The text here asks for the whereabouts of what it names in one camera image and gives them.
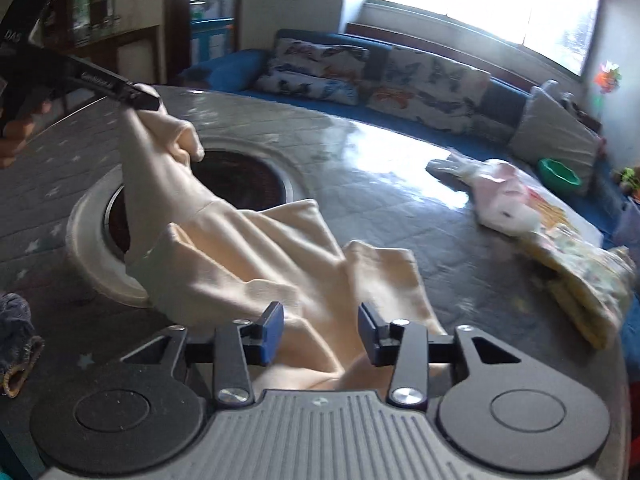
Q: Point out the butterfly print cushion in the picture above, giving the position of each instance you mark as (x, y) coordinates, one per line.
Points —
(310, 65)
(425, 90)

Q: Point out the round recessed table stove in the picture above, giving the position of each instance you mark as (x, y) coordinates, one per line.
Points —
(240, 175)

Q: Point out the denim cloth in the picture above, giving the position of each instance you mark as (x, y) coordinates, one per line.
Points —
(17, 340)

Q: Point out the colourful pinwheel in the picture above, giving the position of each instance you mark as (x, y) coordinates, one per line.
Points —
(607, 76)

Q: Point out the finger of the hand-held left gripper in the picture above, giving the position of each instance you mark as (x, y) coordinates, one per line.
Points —
(140, 96)

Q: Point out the yellow floral blanket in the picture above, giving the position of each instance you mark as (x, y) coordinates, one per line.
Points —
(585, 270)

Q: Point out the cream sweatshirt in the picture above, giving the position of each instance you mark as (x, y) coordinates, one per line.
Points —
(225, 260)

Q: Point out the wooden cabinet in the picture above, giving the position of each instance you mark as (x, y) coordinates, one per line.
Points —
(125, 52)

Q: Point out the green bowl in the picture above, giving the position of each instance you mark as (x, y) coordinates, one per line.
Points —
(560, 172)

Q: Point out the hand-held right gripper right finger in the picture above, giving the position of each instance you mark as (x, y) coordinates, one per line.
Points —
(368, 334)

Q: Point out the window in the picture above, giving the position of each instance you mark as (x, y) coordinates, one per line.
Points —
(450, 0)

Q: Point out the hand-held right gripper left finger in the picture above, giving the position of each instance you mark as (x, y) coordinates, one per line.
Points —
(272, 334)

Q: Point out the blue sofa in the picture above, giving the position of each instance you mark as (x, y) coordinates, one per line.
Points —
(235, 62)

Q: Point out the blue play fence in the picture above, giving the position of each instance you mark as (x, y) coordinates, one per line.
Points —
(212, 40)

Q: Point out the pink garment in plastic bag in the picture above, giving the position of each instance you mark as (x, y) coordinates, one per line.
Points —
(500, 200)

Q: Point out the grey pillow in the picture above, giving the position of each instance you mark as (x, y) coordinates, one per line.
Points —
(555, 130)

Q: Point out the person's left hand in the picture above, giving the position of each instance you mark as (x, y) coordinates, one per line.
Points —
(15, 140)

